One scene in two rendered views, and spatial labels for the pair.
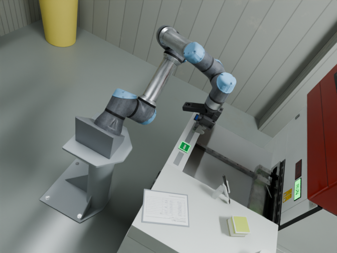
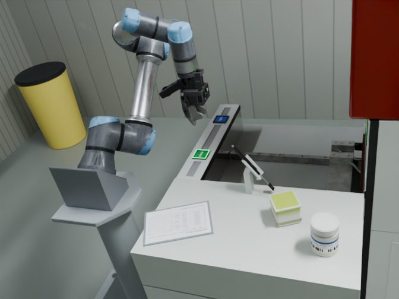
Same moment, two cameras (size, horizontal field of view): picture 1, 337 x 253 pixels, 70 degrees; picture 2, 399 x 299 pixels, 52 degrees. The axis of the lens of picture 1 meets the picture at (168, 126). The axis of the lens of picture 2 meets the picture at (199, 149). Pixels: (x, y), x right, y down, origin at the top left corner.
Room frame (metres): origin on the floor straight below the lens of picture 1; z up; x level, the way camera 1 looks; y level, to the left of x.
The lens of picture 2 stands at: (-0.37, -0.56, 1.82)
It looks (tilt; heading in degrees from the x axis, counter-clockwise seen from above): 33 degrees down; 20
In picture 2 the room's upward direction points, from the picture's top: 12 degrees counter-clockwise
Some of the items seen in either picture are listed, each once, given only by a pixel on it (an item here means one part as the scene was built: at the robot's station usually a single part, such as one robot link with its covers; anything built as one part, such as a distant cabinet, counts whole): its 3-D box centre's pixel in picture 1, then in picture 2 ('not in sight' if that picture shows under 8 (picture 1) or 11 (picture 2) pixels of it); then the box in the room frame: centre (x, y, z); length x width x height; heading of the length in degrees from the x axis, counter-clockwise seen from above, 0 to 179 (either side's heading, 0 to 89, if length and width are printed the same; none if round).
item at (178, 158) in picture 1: (187, 139); (214, 151); (0.97, -0.14, 0.89); 0.55 x 0.09 x 0.14; 174
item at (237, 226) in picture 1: (237, 226); (285, 208); (0.52, -0.46, 1.00); 0.07 x 0.07 x 0.07; 21
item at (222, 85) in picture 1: (222, 87); (181, 41); (0.85, -0.14, 1.41); 0.09 x 0.08 x 0.11; 27
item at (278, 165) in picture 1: (273, 193); (363, 167); (0.86, -0.70, 0.89); 0.44 x 0.02 x 0.10; 174
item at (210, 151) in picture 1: (230, 162); (291, 158); (0.99, -0.45, 0.84); 0.50 x 0.02 x 0.03; 84
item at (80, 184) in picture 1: (87, 168); (111, 258); (0.77, 0.40, 0.41); 0.51 x 0.44 x 0.82; 85
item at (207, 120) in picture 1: (208, 114); (192, 86); (0.84, -0.15, 1.25); 0.09 x 0.08 x 0.12; 84
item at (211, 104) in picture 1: (214, 101); (186, 64); (0.85, -0.14, 1.33); 0.08 x 0.08 x 0.05
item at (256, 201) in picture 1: (258, 193); (339, 177); (0.83, -0.62, 0.87); 0.36 x 0.08 x 0.03; 174
